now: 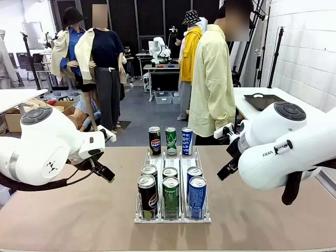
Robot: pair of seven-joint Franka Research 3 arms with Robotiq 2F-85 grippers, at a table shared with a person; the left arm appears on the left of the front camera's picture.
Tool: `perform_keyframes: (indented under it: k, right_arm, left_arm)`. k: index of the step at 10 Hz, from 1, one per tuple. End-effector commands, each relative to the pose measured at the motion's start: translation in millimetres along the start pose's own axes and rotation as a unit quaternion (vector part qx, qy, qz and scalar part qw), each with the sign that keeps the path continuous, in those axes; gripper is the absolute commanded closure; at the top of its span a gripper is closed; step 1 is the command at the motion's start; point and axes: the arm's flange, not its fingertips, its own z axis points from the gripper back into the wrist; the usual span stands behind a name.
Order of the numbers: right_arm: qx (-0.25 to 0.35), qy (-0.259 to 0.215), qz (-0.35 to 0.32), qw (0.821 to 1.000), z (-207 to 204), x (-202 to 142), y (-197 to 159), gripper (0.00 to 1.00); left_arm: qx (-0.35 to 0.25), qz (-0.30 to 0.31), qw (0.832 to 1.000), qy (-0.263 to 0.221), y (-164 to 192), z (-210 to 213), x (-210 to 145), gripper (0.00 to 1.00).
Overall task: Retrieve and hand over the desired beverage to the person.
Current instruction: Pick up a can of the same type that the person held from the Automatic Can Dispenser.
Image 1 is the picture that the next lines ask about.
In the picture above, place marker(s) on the black brimmed hat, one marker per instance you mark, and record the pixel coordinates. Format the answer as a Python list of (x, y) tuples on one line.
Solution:
[(72, 15)]

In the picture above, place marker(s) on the black tripod stand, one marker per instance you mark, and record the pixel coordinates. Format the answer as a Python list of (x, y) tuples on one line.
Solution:
[(30, 57)]

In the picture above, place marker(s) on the brown cardboard box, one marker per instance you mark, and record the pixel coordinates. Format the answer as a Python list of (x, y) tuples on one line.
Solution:
[(13, 122)]

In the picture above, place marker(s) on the person in yellow shirt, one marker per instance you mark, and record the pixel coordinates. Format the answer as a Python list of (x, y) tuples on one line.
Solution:
[(212, 78)]

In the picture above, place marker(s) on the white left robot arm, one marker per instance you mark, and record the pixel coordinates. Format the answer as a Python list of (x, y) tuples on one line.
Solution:
[(47, 147)]

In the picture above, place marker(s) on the grey desk with black panel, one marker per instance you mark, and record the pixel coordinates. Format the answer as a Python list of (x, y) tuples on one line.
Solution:
[(165, 81)]

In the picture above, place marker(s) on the patterned bucket hat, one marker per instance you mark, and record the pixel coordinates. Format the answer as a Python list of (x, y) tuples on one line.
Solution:
[(191, 17)]

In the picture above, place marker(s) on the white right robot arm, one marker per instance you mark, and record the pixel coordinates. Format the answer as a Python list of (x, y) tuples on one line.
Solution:
[(275, 157)]

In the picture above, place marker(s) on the seated person in black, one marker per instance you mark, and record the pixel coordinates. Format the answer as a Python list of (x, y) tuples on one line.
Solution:
[(176, 48)]

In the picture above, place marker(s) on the grey plastic floor bin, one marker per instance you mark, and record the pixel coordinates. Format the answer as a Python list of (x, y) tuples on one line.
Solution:
[(175, 98), (162, 98)]

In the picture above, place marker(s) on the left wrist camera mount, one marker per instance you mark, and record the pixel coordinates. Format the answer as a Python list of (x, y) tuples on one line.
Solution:
[(109, 136)]

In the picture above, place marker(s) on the green Chilsung cider can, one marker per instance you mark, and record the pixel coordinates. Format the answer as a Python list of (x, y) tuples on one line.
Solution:
[(170, 141), (170, 172), (170, 199)]

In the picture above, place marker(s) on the black light stand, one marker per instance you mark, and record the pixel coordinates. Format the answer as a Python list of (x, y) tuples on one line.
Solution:
[(276, 57)]

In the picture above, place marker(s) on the mannequin in yellow hoodie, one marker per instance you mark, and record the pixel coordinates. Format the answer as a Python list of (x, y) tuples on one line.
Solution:
[(190, 52)]

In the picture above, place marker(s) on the mannequin in navy top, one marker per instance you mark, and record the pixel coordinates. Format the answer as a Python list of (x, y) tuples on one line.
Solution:
[(105, 47)]

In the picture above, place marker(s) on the black serving tray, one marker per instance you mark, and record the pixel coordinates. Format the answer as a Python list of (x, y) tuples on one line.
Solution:
[(262, 102)]

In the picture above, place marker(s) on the mannequin in blue shirt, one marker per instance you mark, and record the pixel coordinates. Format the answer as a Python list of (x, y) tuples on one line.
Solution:
[(74, 39)]

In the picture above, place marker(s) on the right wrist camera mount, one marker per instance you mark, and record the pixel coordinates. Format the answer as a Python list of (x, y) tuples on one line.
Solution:
[(219, 133)]

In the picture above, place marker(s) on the mannequin in white hoodie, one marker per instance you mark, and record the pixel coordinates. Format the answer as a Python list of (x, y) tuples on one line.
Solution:
[(203, 25)]

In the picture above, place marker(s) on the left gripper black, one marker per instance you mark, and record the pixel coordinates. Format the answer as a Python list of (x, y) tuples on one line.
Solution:
[(89, 162)]

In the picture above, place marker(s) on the torso dummy in denim shirt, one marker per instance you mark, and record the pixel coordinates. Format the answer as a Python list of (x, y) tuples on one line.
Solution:
[(84, 115)]

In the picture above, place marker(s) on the small white background robot arm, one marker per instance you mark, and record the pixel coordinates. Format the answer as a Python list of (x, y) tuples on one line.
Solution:
[(157, 47)]

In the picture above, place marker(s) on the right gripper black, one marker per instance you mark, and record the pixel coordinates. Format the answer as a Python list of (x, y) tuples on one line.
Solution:
[(233, 152)]

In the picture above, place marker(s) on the black Pepsi can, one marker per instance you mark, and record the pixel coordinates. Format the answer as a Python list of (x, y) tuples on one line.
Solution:
[(149, 170), (147, 197), (155, 141)]

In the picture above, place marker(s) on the blue Pocari Sweat can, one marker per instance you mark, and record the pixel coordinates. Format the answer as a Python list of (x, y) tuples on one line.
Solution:
[(194, 172), (197, 199), (187, 141)]

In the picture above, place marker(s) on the white can dispenser rack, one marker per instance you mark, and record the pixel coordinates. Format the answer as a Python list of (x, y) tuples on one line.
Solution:
[(172, 221)]

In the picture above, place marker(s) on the background person in dark clothes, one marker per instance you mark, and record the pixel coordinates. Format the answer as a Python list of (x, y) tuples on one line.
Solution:
[(128, 53)]

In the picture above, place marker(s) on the whiteboard on stand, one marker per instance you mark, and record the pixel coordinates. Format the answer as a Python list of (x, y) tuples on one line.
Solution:
[(32, 34)]

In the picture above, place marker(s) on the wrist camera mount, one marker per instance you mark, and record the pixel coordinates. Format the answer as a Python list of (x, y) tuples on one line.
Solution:
[(219, 133), (109, 136)]

